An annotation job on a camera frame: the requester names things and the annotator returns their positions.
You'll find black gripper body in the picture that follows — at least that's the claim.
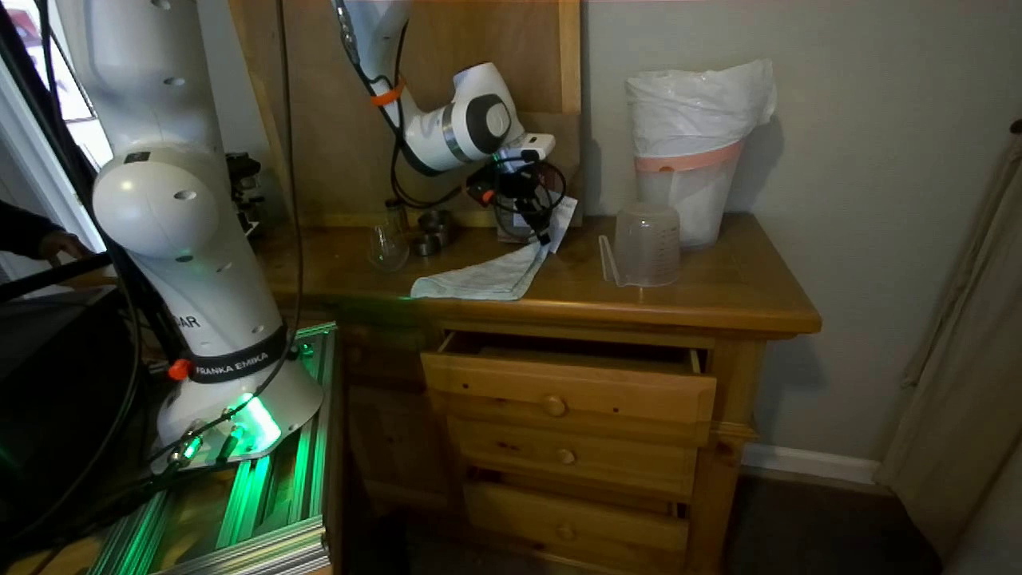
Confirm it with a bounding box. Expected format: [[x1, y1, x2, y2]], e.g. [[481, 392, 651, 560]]
[[479, 155, 548, 220]]

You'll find dark sleeved forearm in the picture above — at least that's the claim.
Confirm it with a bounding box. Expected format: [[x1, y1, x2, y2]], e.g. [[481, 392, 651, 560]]
[[0, 199, 93, 267]]

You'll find white paper leaflet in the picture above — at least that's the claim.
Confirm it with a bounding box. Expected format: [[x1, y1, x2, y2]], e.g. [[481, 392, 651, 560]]
[[536, 190, 582, 256]]

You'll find large metal measuring cup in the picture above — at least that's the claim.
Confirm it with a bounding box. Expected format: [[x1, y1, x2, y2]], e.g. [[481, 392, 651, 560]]
[[413, 209, 442, 258]]

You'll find clear stemless glass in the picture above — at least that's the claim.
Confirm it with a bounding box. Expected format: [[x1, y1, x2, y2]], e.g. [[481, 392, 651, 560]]
[[368, 216, 413, 271]]

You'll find wide open wooden drawer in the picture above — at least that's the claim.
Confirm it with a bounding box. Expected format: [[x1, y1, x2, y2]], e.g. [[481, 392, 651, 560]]
[[417, 327, 720, 432]]

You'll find bin with white bag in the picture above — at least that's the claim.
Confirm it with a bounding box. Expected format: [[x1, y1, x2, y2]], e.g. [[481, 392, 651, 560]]
[[622, 57, 780, 249]]

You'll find wooden dresser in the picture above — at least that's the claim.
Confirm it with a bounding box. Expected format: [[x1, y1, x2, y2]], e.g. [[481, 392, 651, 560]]
[[253, 209, 825, 575]]

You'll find closed wooden drawer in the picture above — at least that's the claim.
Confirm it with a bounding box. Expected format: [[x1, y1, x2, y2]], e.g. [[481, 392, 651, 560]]
[[445, 411, 707, 498], [459, 477, 697, 575]]

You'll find black equipment case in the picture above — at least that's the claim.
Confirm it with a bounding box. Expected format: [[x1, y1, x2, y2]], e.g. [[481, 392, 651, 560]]
[[0, 280, 146, 537]]

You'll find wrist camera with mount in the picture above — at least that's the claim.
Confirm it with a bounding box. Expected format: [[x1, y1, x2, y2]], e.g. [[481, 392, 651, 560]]
[[508, 130, 559, 167]]

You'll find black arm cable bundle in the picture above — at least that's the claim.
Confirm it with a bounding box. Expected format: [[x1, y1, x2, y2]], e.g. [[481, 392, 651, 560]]
[[328, 0, 506, 216]]

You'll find black camera on stand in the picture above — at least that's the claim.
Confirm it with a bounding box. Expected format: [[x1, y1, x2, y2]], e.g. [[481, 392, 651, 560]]
[[223, 150, 268, 241]]

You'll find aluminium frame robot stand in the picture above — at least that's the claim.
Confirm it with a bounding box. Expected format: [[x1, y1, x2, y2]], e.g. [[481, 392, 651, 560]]
[[82, 323, 334, 575]]

